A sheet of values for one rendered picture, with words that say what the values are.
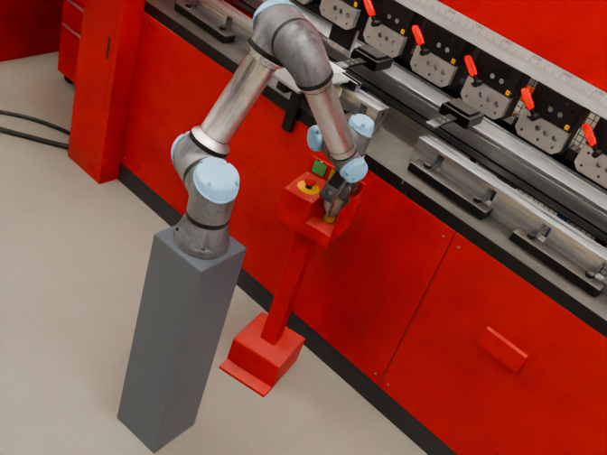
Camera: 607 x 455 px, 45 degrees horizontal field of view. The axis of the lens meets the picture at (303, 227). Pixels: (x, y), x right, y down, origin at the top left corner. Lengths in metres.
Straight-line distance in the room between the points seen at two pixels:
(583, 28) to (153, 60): 1.71
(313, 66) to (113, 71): 1.55
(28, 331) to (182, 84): 1.11
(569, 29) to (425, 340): 1.09
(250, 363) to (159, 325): 0.66
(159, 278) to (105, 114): 1.39
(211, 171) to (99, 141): 1.57
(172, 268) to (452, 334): 0.97
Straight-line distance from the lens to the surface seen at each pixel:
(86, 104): 3.40
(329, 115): 1.86
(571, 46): 2.17
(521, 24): 2.22
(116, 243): 3.16
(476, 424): 2.59
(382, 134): 2.59
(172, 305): 2.04
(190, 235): 1.92
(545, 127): 2.22
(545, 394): 2.40
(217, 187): 1.83
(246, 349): 2.68
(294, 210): 2.31
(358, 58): 2.78
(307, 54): 1.75
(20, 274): 2.97
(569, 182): 2.56
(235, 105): 1.90
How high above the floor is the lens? 2.00
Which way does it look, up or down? 35 degrees down
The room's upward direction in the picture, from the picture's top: 19 degrees clockwise
